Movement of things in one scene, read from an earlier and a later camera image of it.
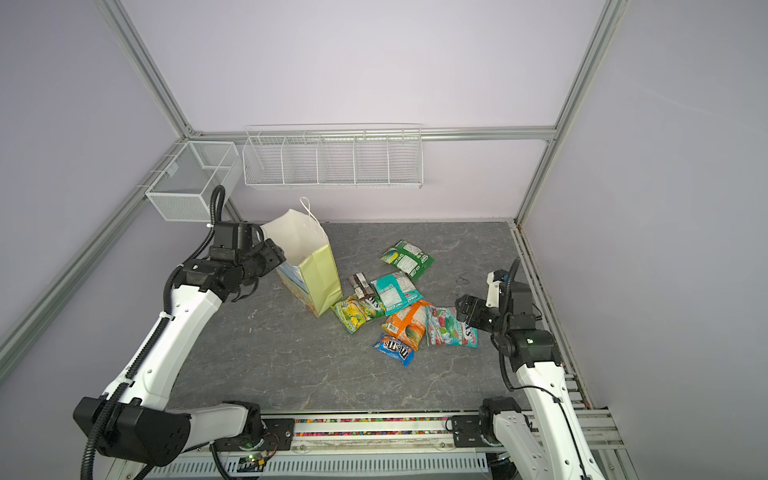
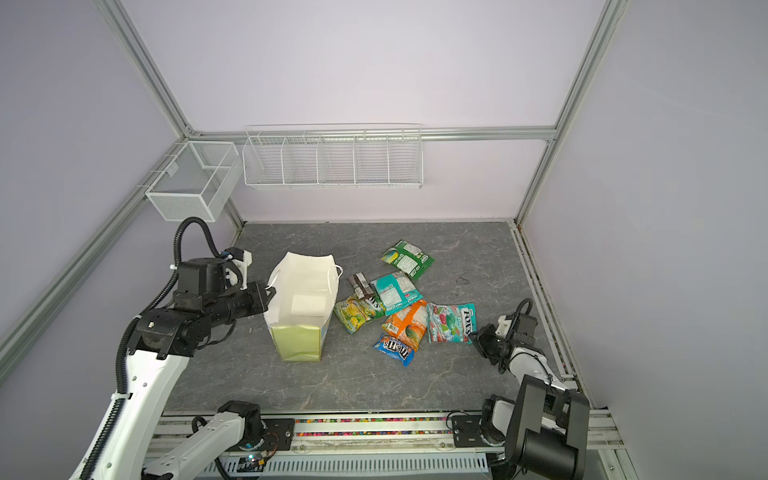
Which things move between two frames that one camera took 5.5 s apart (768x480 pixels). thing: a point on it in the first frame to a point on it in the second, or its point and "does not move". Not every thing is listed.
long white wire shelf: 334,156 does not move
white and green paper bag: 311,273 to 305,288
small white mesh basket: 183,190 does not move
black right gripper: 476,318 to 482,340
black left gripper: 273,254 to 260,304
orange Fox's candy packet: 407,325 does not move
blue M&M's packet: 395,349 does not move
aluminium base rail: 407,434 does not move
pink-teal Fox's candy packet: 443,327 does not move
